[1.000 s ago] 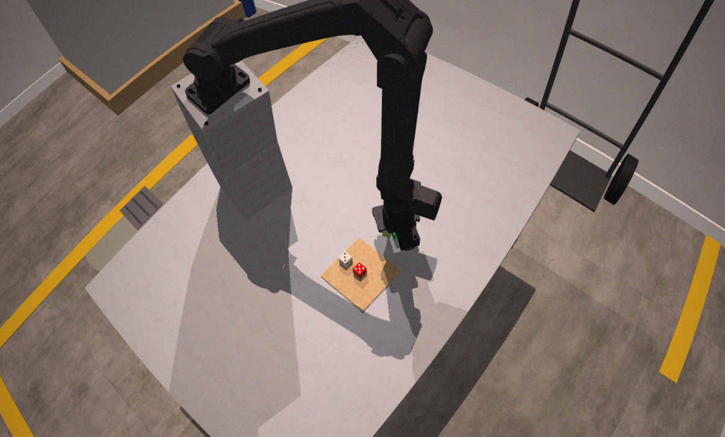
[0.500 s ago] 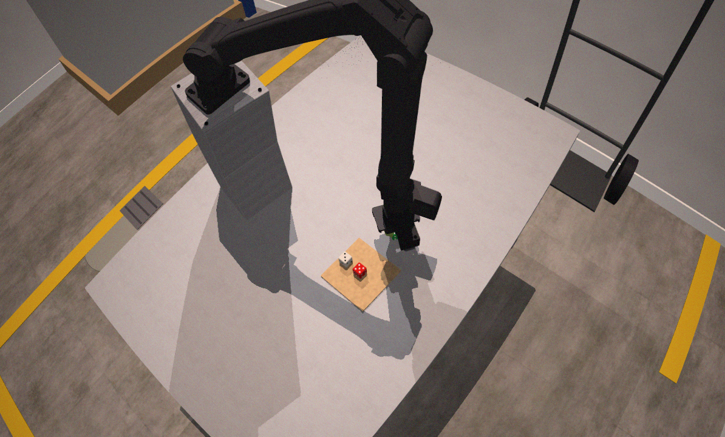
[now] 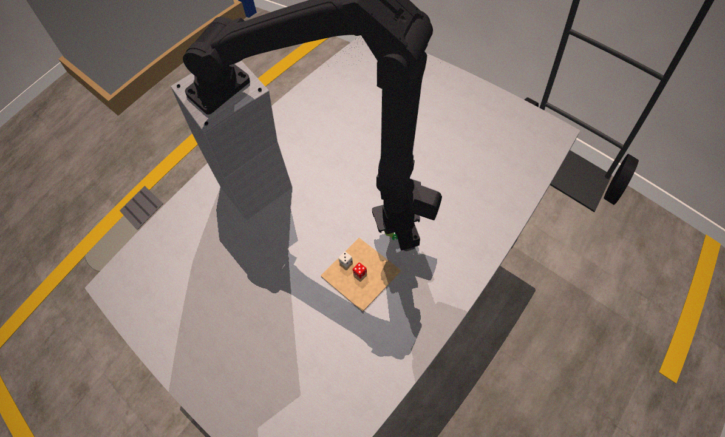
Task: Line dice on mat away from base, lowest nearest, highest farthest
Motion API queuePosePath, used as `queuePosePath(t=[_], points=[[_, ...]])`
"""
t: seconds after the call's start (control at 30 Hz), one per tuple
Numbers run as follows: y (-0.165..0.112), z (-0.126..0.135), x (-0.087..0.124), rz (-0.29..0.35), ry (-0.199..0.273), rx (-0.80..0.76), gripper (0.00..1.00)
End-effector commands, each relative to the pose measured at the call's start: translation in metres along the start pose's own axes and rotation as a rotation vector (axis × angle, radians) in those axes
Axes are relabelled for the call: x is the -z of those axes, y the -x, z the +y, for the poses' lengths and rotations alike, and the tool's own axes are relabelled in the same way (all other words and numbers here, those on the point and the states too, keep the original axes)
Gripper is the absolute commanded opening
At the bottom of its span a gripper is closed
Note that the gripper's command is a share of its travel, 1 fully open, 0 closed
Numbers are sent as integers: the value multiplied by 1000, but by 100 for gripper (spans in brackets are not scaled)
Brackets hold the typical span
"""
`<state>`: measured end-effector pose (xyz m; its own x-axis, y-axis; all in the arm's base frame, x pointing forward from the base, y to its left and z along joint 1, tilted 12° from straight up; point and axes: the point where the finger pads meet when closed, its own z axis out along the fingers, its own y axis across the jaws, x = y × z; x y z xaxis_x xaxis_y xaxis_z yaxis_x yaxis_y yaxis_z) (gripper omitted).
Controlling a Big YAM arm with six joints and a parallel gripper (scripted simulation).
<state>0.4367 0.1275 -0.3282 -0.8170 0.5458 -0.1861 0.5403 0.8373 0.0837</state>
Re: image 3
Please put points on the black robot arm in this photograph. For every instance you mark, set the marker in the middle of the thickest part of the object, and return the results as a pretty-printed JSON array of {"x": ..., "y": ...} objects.
[{"x": 396, "y": 32}]

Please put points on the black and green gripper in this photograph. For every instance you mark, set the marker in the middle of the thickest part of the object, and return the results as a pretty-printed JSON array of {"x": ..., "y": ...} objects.
[{"x": 378, "y": 215}]

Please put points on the tan mat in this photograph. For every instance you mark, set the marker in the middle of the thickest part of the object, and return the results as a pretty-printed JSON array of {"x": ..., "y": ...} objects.
[{"x": 361, "y": 292}]

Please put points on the red die with white pips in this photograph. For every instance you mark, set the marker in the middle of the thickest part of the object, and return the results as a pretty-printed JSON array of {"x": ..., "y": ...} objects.
[{"x": 359, "y": 270}]

